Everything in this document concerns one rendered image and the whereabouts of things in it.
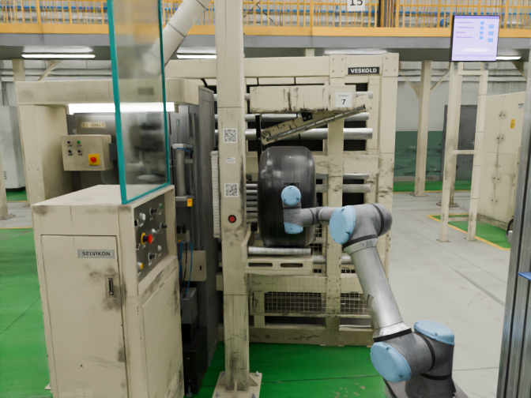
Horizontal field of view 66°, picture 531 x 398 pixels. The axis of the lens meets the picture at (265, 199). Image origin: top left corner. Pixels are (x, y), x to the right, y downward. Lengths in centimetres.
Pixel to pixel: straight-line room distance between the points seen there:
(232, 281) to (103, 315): 81
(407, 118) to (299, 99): 987
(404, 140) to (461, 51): 648
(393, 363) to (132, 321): 101
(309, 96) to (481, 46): 387
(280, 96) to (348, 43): 540
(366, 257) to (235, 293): 120
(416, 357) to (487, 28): 517
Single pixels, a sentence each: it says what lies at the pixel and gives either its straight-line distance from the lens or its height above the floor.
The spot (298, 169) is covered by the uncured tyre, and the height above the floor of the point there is 134.
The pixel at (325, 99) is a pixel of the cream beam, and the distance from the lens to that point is 243.
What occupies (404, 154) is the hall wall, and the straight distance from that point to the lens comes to 1214.
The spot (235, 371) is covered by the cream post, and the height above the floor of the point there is 15.
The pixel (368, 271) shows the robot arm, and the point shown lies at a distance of 130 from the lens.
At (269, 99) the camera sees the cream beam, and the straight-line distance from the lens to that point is 243.
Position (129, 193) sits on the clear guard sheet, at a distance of 168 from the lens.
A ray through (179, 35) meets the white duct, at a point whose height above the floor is 208.
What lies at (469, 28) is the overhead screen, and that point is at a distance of 598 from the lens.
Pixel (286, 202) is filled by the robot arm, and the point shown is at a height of 126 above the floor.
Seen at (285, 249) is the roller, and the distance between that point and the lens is 218.
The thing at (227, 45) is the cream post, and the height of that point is 196.
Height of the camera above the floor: 155
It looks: 10 degrees down
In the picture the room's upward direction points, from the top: 1 degrees counter-clockwise
